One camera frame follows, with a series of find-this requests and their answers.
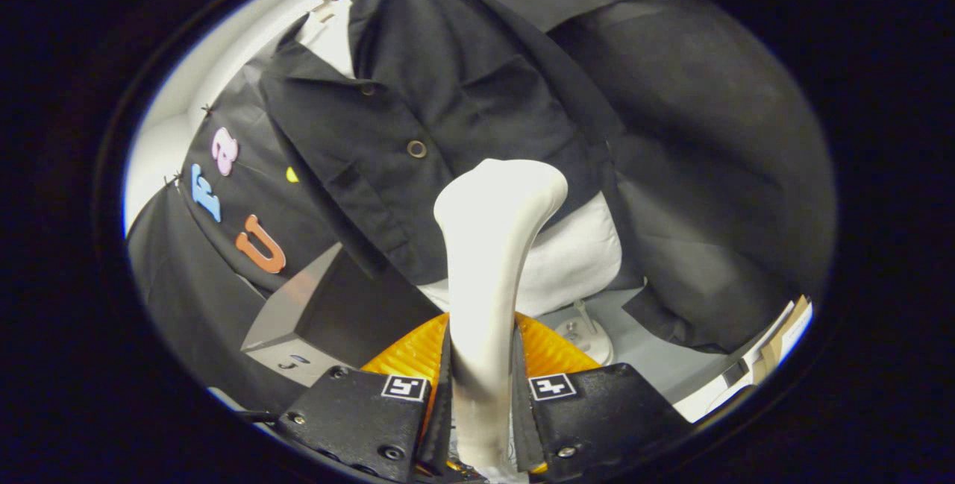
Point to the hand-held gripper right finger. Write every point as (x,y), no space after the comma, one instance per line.
(522,424)

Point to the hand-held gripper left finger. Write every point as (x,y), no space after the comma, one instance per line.
(442,424)

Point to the black jacket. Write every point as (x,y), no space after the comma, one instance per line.
(448,96)

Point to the metal mannequin stand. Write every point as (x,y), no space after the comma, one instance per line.
(589,336)

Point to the white mannequin torso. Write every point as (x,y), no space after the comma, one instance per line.
(574,260)

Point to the grey cabinet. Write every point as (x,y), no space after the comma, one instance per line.
(298,312)

